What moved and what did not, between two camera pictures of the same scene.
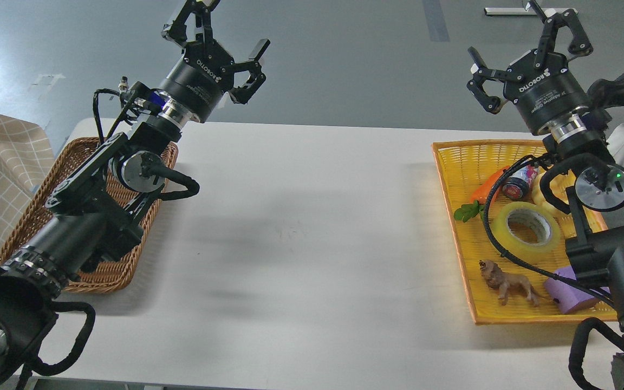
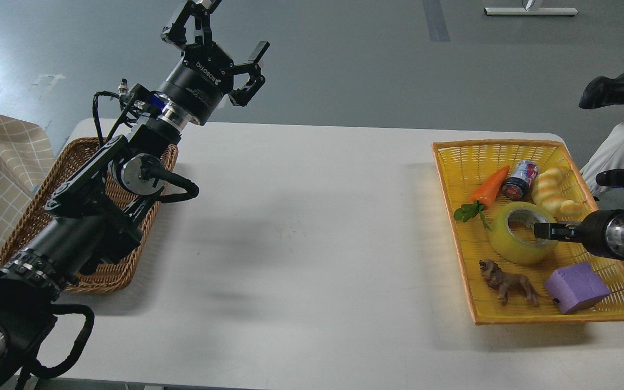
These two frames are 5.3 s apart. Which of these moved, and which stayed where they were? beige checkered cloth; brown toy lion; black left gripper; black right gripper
Moved: black right gripper
Stayed: beige checkered cloth; brown toy lion; black left gripper
